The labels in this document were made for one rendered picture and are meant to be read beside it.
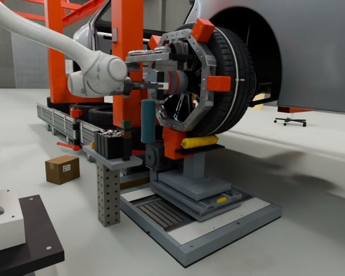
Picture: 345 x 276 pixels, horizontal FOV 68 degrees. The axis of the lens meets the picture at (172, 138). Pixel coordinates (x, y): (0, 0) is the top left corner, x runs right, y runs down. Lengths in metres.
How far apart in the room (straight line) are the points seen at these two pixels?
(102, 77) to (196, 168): 0.99
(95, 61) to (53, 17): 2.82
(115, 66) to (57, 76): 2.79
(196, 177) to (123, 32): 1.05
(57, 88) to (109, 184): 2.29
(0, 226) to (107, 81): 0.57
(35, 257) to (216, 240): 0.83
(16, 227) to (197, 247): 0.78
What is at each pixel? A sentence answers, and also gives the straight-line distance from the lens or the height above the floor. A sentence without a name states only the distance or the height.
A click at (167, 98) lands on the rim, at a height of 0.74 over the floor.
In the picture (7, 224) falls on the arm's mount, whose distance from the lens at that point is 1.02.
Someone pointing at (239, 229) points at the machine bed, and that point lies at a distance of 1.54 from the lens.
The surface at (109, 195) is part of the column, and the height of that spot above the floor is 0.20.
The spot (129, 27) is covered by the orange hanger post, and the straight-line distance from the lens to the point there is 1.84.
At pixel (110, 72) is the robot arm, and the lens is 0.86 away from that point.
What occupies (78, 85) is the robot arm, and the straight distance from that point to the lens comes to 1.02.
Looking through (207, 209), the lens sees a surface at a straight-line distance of 1.52.
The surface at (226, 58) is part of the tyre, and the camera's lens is 1.34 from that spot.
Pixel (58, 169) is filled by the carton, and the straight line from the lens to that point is 2.25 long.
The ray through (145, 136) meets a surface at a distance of 1.54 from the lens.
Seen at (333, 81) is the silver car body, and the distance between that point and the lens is 1.41.
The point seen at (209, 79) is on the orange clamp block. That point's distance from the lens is 1.28.
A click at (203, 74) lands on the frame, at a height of 0.89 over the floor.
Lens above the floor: 0.86
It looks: 13 degrees down
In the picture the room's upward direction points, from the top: 2 degrees clockwise
